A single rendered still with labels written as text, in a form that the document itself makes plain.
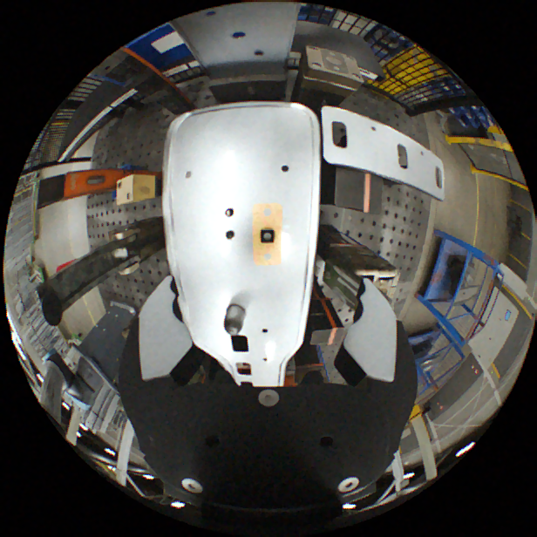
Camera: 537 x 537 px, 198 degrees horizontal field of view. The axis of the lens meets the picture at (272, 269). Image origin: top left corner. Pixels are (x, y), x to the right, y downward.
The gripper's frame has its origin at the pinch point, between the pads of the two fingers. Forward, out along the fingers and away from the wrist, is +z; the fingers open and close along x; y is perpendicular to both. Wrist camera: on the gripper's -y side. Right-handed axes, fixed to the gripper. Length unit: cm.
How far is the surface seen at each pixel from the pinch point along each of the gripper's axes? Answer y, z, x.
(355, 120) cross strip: -17.4, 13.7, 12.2
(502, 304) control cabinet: 128, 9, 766
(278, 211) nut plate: -1.9, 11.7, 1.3
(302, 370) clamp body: 39.6, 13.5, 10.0
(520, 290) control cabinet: 32, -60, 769
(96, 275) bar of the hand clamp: 0.9, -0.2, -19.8
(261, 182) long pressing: -5.6, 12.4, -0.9
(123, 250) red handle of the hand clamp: 0.2, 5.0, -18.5
